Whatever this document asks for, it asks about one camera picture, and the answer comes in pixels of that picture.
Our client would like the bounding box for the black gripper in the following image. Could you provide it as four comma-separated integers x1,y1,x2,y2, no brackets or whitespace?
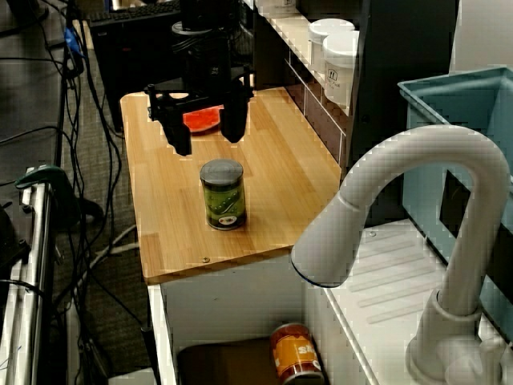
143,32,257,157

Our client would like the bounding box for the green label tin can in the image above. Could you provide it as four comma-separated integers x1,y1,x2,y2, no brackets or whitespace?
199,158,247,232

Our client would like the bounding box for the orange red round plate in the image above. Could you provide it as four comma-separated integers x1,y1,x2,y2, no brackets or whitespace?
182,104,224,133

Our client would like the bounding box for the black hutch side panel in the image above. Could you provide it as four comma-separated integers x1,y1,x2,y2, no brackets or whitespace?
252,11,288,91

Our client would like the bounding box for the black computer tower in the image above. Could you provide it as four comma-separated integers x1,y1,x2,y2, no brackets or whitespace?
87,3,181,133

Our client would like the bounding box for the dark tile backsplash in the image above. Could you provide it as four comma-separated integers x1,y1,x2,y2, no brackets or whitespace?
282,58,348,166

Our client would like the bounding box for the light wooden shelf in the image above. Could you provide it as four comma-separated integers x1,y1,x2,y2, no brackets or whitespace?
240,0,353,120

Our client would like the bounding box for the white storage jar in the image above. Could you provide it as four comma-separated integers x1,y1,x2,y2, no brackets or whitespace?
256,0,297,19

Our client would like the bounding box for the white lidded jar printed label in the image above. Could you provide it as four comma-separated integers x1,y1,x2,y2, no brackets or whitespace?
321,30,361,108

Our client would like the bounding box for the white lidded jar plain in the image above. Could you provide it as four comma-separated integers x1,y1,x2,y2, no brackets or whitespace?
307,18,356,75

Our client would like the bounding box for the green clamp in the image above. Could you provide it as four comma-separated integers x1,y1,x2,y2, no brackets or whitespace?
14,165,79,229

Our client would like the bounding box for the white curved faucet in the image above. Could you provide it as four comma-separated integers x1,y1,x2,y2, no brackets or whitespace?
290,124,512,385

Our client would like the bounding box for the white sink unit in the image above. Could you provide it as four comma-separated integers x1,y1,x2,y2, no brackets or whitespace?
147,218,513,385

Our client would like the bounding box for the teal plastic bin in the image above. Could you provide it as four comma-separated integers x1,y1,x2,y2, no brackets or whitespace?
396,67,513,342

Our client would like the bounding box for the black rod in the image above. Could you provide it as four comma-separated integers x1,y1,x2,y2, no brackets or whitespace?
139,326,162,385

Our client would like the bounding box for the brown cardboard sheet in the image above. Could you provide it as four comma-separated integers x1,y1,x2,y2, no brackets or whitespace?
177,337,281,385

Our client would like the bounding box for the orange label soup can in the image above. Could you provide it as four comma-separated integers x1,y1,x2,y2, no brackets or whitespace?
269,322,325,385

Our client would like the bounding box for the black wire mesh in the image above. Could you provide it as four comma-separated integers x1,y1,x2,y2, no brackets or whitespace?
232,0,254,79

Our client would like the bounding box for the white cable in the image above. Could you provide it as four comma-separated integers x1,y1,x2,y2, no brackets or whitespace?
55,224,139,306

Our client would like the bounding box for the blue cable plug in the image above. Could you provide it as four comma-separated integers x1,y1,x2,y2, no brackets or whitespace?
63,26,84,61

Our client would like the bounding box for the black cable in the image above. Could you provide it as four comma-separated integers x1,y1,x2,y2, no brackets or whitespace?
0,126,65,148
0,278,45,300

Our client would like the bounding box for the dark grey hutch post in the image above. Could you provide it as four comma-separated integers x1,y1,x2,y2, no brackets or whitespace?
346,0,460,228

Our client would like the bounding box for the black bracket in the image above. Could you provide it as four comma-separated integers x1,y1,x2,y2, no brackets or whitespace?
0,202,32,282

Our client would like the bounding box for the aluminium frame rail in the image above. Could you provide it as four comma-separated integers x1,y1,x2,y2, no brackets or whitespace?
0,176,55,385

